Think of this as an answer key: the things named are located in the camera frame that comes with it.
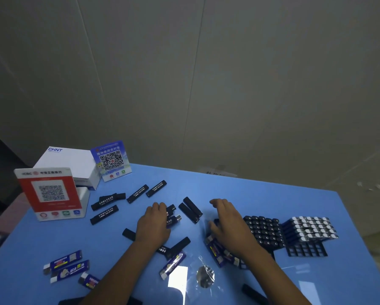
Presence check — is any person's right forearm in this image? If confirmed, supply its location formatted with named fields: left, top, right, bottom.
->
left=248, top=247, right=311, bottom=305

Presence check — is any blue code sign stand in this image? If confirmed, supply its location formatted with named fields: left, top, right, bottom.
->
left=90, top=140, right=132, bottom=183

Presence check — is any white cardboard box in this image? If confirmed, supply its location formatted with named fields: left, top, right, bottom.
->
left=33, top=146, right=101, bottom=190

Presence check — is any black grid tray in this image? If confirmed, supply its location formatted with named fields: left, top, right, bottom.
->
left=242, top=216, right=287, bottom=261
left=282, top=216, right=338, bottom=258

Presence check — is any person's right hand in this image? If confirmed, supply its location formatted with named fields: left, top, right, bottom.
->
left=209, top=198, right=263, bottom=261

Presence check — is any row of black lighters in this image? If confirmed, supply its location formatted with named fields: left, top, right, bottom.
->
left=243, top=216, right=286, bottom=251

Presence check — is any row of blue lighters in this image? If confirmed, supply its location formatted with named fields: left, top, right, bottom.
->
left=284, top=216, right=338, bottom=244

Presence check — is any red code sign stand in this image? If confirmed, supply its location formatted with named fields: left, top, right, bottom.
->
left=14, top=167, right=90, bottom=222

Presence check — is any black slim lighter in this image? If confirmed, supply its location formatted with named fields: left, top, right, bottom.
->
left=242, top=284, right=270, bottom=305

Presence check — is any dark round disc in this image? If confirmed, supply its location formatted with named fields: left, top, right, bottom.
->
left=196, top=266, right=215, bottom=288

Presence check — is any person's left hand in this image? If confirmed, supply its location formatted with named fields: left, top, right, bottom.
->
left=135, top=202, right=172, bottom=249

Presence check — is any person's left forearm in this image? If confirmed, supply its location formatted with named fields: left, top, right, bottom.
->
left=80, top=241, right=160, bottom=305

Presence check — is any pile of mixed lighters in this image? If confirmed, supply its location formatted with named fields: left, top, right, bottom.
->
left=43, top=180, right=248, bottom=305

